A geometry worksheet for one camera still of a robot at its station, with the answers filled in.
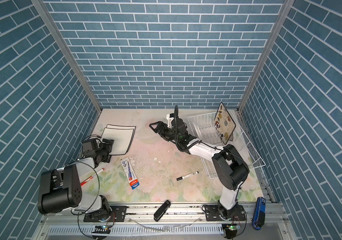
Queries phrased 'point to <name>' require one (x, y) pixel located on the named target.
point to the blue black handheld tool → (259, 213)
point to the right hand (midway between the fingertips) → (150, 127)
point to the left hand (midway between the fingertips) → (114, 143)
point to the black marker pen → (187, 176)
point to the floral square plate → (224, 123)
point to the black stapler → (162, 211)
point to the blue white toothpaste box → (129, 173)
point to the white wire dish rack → (204, 128)
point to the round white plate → (233, 137)
